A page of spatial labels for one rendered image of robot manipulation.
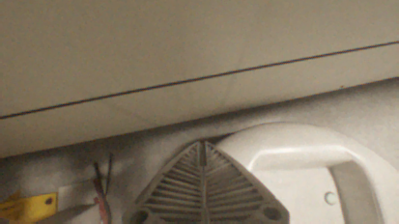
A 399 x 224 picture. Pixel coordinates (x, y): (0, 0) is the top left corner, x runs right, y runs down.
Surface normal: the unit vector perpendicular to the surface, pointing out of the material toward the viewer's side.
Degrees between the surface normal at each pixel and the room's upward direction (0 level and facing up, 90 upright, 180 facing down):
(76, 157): 0
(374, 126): 0
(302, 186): 0
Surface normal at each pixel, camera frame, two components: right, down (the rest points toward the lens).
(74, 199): -0.01, -0.31
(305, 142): -0.02, -0.54
